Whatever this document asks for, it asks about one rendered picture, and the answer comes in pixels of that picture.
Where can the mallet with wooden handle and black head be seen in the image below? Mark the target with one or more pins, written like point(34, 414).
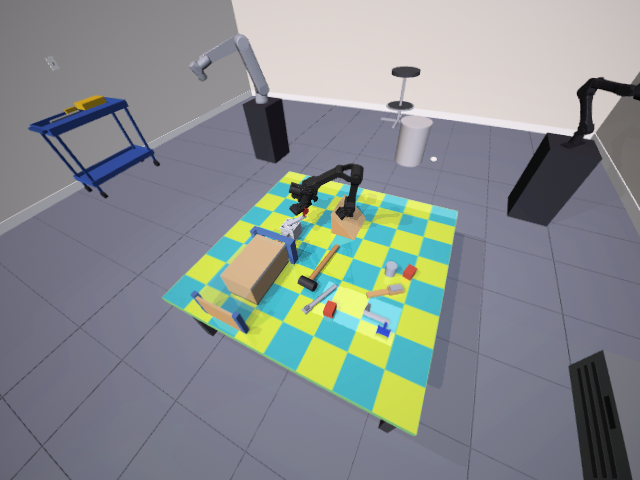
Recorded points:
point(308, 282)

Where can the red box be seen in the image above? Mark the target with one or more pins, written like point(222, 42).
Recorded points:
point(329, 309)
point(409, 272)

